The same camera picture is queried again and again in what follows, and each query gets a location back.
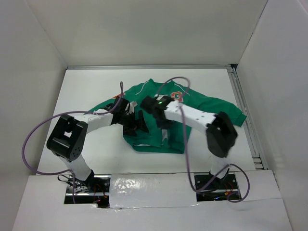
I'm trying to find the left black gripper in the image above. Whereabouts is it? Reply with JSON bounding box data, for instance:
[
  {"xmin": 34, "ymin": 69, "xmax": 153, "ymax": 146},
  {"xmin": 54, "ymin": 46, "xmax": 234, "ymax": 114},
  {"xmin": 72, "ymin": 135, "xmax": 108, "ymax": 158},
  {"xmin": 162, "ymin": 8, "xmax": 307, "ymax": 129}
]
[{"xmin": 118, "ymin": 109, "xmax": 148, "ymax": 136}]

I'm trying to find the green jacket with white lining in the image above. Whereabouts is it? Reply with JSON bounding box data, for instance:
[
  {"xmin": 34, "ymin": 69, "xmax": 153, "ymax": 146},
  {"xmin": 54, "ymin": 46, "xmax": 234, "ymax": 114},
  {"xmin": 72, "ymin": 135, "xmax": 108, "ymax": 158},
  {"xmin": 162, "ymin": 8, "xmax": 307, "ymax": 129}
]
[{"xmin": 89, "ymin": 78, "xmax": 248, "ymax": 154}]

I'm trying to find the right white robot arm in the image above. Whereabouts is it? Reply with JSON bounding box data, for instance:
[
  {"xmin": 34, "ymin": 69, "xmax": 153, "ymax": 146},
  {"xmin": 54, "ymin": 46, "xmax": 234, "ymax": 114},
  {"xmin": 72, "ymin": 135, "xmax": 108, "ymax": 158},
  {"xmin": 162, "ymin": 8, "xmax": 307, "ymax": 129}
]
[{"xmin": 141, "ymin": 96, "xmax": 238, "ymax": 189}]

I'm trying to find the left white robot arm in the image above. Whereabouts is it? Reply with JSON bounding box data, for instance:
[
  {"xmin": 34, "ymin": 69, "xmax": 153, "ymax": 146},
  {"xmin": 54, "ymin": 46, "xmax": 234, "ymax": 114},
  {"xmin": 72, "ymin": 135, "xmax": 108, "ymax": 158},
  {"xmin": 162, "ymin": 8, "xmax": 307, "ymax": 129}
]
[{"xmin": 47, "ymin": 97, "xmax": 149, "ymax": 192}]

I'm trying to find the white taped cover plate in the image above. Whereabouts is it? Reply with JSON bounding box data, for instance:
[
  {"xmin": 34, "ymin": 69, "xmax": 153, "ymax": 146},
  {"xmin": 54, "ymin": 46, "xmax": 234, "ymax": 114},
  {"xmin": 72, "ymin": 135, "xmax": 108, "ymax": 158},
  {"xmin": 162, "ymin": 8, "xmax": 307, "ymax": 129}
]
[{"xmin": 109, "ymin": 173, "xmax": 197, "ymax": 208}]

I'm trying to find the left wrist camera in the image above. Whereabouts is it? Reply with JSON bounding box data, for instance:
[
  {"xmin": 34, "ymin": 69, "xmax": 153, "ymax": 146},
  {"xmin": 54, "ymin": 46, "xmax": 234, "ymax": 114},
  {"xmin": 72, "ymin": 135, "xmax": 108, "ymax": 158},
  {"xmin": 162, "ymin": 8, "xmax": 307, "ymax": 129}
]
[{"xmin": 128, "ymin": 101, "xmax": 138, "ymax": 114}]

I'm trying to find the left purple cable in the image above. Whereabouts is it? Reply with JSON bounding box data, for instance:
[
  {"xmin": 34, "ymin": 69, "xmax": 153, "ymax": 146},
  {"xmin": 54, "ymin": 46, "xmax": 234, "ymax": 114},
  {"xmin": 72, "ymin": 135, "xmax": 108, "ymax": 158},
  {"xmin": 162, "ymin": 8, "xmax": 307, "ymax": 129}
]
[{"xmin": 22, "ymin": 81, "xmax": 126, "ymax": 204}]

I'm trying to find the purple cable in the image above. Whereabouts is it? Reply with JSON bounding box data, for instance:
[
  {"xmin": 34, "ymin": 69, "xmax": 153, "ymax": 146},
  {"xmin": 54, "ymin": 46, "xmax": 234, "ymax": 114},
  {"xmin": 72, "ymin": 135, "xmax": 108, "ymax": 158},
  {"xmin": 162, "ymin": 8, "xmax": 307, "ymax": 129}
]
[
  {"xmin": 156, "ymin": 77, "xmax": 251, "ymax": 203},
  {"xmin": 22, "ymin": 81, "xmax": 126, "ymax": 204}
]

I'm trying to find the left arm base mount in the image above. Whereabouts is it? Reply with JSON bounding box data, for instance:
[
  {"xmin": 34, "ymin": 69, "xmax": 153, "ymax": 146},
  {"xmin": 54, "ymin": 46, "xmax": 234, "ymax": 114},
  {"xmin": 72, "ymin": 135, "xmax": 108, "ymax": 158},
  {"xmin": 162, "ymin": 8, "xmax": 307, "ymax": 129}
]
[{"xmin": 57, "ymin": 175, "xmax": 111, "ymax": 208}]

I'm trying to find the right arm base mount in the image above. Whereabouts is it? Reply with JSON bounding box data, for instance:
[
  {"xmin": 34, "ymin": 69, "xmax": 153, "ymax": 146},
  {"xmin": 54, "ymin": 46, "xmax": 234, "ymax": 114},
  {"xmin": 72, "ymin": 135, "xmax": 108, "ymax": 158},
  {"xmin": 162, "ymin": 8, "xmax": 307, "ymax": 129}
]
[{"xmin": 196, "ymin": 173, "xmax": 241, "ymax": 202}]

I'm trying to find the aluminium frame rail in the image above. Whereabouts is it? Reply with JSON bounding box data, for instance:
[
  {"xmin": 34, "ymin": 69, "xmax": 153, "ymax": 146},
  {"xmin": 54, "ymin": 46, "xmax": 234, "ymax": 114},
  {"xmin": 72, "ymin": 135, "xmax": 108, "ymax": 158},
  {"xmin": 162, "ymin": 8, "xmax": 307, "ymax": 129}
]
[{"xmin": 227, "ymin": 64, "xmax": 269, "ymax": 170}]

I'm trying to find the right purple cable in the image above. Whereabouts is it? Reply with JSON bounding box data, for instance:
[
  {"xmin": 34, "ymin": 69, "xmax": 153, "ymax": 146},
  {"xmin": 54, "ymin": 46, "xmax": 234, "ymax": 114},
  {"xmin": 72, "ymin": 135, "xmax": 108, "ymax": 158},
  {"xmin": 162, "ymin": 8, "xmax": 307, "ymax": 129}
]
[{"xmin": 156, "ymin": 77, "xmax": 251, "ymax": 203}]

